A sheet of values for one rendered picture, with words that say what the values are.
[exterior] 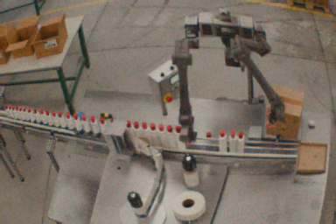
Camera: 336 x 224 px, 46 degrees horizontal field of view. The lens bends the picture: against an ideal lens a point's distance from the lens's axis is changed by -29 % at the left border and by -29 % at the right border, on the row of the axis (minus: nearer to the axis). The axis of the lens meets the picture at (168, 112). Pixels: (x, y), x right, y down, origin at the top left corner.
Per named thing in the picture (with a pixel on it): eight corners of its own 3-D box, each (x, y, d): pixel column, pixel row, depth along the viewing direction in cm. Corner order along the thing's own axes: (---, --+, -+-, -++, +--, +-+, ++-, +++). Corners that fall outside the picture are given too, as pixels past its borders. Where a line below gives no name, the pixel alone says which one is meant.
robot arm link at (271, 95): (244, 43, 285) (232, 50, 291) (242, 46, 280) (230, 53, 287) (283, 98, 294) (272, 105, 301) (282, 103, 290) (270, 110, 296)
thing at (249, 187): (48, 218, 318) (46, 217, 316) (87, 91, 398) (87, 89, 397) (312, 248, 266) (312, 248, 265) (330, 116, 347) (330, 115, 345)
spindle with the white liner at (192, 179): (184, 189, 321) (178, 164, 299) (186, 178, 327) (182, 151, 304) (197, 190, 319) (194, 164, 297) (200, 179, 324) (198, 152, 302)
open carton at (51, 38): (32, 66, 441) (26, 41, 413) (45, 35, 474) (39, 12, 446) (61, 59, 437) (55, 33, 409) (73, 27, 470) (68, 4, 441)
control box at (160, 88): (152, 97, 319) (147, 74, 305) (174, 80, 325) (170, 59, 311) (164, 106, 313) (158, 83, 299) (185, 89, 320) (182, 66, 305)
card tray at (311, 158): (296, 172, 317) (297, 169, 314) (299, 144, 333) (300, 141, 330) (325, 171, 309) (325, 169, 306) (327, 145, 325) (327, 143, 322)
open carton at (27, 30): (7, 67, 452) (0, 45, 424) (21, 37, 486) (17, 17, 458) (33, 63, 445) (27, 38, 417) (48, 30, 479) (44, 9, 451)
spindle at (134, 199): (134, 218, 307) (123, 199, 285) (136, 208, 312) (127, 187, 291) (147, 220, 305) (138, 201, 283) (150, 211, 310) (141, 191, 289)
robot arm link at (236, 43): (235, 31, 284) (224, 38, 290) (245, 51, 280) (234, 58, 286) (269, 42, 317) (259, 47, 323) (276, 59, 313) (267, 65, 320)
